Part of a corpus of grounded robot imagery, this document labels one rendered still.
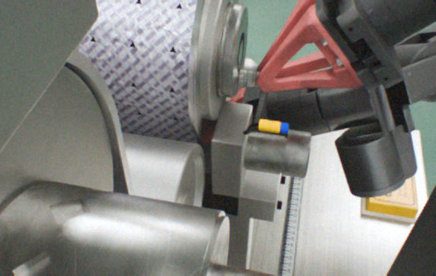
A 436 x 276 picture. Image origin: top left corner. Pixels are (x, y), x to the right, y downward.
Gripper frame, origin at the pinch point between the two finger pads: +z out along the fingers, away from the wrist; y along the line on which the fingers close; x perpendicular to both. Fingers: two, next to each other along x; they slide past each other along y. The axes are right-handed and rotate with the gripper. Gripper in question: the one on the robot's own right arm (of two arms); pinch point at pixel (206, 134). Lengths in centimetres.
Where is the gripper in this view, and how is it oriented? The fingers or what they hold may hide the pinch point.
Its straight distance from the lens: 54.3
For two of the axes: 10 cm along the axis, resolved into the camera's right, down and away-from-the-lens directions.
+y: 2.0, -7.0, 6.8
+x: -4.7, -6.8, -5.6
